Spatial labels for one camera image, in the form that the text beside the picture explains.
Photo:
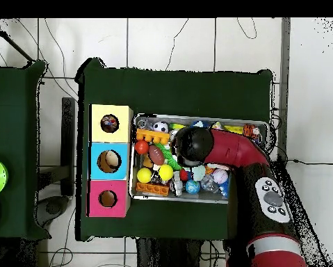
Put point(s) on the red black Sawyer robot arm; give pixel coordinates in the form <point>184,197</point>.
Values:
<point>238,150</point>

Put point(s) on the grey metal rail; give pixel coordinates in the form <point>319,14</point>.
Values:
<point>285,55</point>

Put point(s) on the metal mesh bin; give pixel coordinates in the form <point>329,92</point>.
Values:
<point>199,198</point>

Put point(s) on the orange toy building brick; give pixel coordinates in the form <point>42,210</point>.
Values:
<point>152,136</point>

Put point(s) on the white cloth with colourful spots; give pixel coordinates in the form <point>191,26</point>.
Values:
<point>109,123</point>

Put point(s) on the dark green side table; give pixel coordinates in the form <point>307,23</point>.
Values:
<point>13,125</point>

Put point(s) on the small soccer ball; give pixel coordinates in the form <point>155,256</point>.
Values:
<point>161,127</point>

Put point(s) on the clear plastic bottle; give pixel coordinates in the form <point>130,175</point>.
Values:
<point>143,122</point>

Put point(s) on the dark green tablecloth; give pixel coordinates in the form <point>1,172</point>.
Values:
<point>182,91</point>

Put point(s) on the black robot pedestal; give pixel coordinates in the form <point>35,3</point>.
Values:
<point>166,256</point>

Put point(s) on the orange ribbed toy block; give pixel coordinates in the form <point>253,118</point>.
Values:
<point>152,189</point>

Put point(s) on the wooden box with three holes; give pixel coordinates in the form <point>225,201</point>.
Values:
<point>119,133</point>

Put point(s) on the green spiky toy with eyes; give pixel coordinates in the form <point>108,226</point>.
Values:
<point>169,157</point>

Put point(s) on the blue white patterned ball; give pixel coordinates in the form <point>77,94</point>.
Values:
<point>192,187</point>

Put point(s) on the large yellow ball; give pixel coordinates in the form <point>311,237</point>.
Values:
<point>165,172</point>

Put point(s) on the small yellow ball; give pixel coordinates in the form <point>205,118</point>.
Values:
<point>144,175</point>

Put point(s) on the orange ball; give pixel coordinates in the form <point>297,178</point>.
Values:
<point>141,146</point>

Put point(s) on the brown toy football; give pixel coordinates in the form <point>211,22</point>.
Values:
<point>156,155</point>

